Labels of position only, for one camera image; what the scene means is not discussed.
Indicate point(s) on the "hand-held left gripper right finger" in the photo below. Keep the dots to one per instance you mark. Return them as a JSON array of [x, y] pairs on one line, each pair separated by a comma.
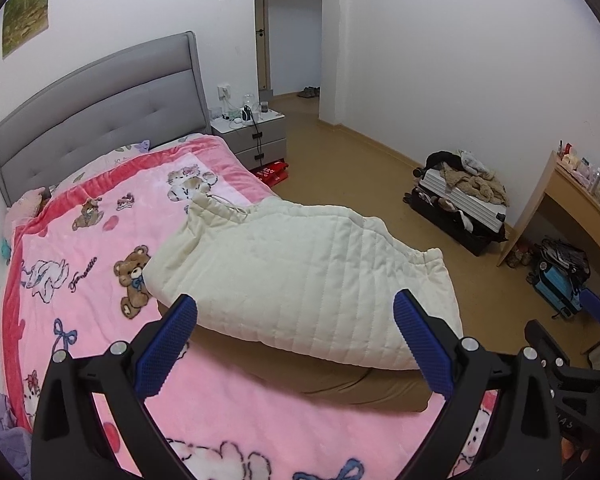
[[422, 340]]

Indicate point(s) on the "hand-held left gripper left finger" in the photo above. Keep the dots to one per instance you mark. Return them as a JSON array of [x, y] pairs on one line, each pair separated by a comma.
[[167, 340]]

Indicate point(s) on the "cream quilted hooded jacket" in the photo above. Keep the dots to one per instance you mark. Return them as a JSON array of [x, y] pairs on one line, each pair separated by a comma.
[[305, 270]]

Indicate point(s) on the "blue suitcase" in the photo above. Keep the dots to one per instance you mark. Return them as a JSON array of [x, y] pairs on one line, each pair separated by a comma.
[[555, 290]]

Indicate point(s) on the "black bag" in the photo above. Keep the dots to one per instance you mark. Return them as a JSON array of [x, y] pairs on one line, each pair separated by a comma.
[[565, 257]]

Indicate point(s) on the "pink printed blanket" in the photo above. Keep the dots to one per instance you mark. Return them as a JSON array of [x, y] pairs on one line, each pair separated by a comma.
[[90, 300]]

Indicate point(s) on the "shoes under desk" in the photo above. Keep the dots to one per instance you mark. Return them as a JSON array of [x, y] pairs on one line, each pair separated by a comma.
[[520, 256]]

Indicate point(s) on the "brown puffer jacket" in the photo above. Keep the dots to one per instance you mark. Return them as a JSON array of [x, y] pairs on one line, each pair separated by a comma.
[[330, 385]]

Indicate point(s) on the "light wooden desk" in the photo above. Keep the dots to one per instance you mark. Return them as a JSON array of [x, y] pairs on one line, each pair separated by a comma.
[[575, 210]]

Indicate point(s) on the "open black suitcase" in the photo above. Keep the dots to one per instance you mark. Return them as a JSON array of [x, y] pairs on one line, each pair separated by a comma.
[[455, 220]]

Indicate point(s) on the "cluster of toiletry bottles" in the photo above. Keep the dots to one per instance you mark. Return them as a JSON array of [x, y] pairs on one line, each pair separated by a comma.
[[590, 170]]

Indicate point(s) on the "beige fuzzy garment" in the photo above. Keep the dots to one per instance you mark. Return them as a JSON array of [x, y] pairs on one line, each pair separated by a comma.
[[475, 185]]

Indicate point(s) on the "teal plush toy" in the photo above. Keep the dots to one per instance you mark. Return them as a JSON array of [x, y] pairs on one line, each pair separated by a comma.
[[5, 249]]

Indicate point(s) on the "purple fleece garment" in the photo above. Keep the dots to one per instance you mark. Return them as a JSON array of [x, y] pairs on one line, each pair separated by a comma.
[[0, 425]]

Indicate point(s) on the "red box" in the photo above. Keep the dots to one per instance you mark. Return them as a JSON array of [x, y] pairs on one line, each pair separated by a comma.
[[272, 172]]

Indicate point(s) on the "grey nightstand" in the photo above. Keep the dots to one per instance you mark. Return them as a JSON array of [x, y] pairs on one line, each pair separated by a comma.
[[272, 132]]

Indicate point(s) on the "small black white appliance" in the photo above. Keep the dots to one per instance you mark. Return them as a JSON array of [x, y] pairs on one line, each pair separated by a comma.
[[249, 115]]

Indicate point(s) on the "grey upholstered bed headboard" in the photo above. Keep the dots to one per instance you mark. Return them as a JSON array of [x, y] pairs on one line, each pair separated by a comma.
[[105, 100]]

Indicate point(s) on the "pair of dark shoes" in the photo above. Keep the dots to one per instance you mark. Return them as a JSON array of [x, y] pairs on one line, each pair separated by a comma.
[[308, 92]]

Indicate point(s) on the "wooden door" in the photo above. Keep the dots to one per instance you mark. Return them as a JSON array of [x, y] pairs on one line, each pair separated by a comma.
[[262, 30]]

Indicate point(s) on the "white wall outlet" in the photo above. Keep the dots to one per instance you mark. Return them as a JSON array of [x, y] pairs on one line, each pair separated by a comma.
[[224, 91]]

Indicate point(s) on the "green wall picture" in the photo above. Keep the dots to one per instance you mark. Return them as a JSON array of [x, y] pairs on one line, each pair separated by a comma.
[[26, 15]]

